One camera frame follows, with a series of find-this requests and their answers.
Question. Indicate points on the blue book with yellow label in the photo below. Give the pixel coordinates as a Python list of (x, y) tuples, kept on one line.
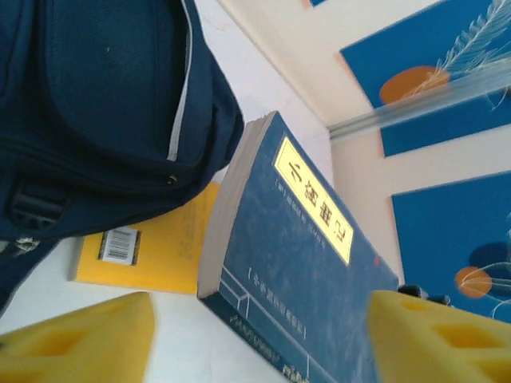
[(287, 255)]

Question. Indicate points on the aluminium corner post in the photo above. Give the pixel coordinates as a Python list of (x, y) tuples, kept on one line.
[(399, 115)]

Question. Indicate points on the yellow book with barcode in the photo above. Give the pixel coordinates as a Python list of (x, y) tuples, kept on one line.
[(159, 259)]

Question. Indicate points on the navy blue backpack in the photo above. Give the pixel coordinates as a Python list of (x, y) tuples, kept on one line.
[(100, 99)]

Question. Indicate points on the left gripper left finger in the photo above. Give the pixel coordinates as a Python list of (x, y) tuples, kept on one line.
[(80, 343)]

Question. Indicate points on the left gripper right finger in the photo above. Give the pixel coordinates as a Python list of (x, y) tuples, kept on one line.
[(439, 347)]

